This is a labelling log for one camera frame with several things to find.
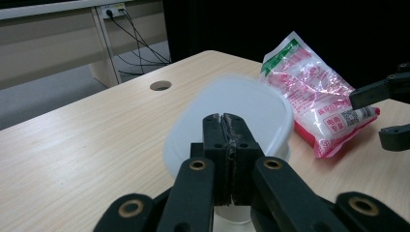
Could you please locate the pink and white plastic bag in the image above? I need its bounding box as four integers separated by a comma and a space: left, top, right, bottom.
259, 31, 381, 160

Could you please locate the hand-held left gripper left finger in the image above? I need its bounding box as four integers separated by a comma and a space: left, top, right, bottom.
202, 112, 232, 207

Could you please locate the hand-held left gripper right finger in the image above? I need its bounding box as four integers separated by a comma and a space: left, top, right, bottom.
221, 112, 266, 207

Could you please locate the white power strip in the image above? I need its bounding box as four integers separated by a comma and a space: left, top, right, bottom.
100, 2, 128, 18

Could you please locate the clear jar with grey lid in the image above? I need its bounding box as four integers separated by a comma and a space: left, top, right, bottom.
162, 72, 295, 225

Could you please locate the black cables bundle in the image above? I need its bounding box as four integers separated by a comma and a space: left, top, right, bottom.
107, 9, 172, 77

